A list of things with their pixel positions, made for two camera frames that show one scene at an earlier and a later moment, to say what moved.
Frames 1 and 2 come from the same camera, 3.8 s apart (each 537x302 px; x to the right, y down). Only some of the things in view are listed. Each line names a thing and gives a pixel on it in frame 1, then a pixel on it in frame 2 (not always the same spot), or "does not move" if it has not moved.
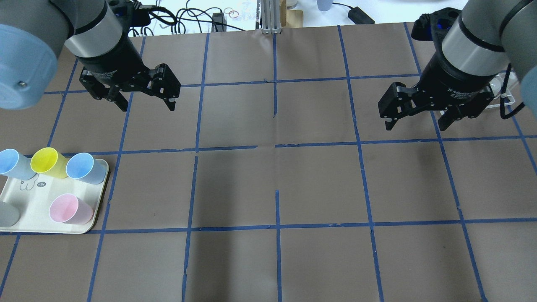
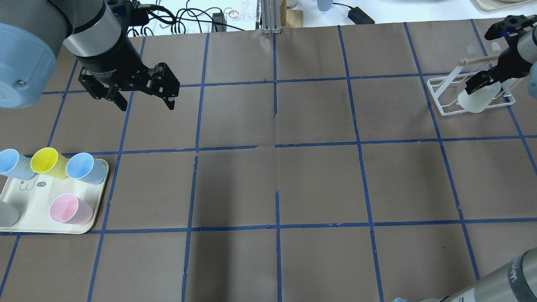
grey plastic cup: [9, 214] does not move
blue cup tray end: [14, 165] does not move
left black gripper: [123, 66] does not move
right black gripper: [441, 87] -> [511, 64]
